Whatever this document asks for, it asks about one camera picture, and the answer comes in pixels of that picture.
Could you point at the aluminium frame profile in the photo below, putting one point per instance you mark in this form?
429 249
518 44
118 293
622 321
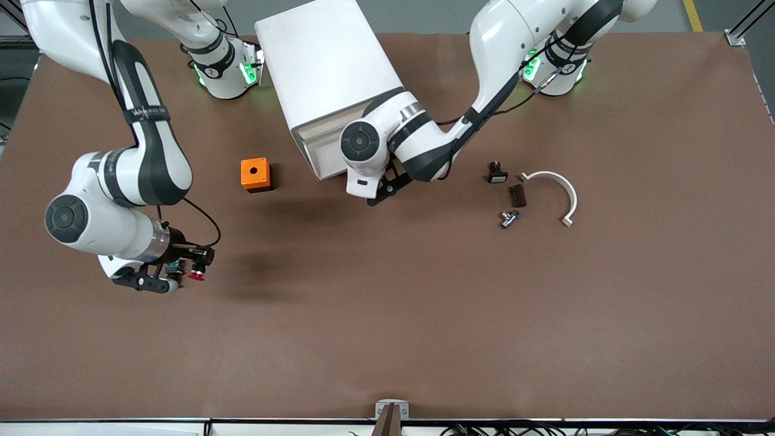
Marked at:
742 30

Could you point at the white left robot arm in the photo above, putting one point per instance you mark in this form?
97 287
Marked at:
424 145

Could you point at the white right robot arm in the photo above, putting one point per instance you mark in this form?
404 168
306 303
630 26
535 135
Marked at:
145 163

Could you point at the black square white-cap switch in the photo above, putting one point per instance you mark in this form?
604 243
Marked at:
497 174

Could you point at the dark camera support bar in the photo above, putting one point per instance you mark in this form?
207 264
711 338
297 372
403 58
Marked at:
387 424

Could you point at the red push button switch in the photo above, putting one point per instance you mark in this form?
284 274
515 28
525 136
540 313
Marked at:
196 275

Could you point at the small silver metal connector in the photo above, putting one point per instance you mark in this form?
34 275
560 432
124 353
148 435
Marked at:
508 219

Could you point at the grey camera mounting bracket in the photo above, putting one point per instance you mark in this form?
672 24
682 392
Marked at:
381 409

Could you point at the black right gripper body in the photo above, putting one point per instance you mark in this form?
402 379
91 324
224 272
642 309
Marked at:
179 249

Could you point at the white curved plastic bracket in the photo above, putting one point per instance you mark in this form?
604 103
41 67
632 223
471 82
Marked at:
563 184

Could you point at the orange button enclosure box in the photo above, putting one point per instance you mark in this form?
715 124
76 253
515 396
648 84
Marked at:
254 172

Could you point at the white drawer cabinet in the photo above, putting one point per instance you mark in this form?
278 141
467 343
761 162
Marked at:
327 60

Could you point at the yellow push button switch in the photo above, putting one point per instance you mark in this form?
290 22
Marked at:
174 266

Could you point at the brown terminal block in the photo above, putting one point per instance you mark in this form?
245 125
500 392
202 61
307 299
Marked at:
519 197

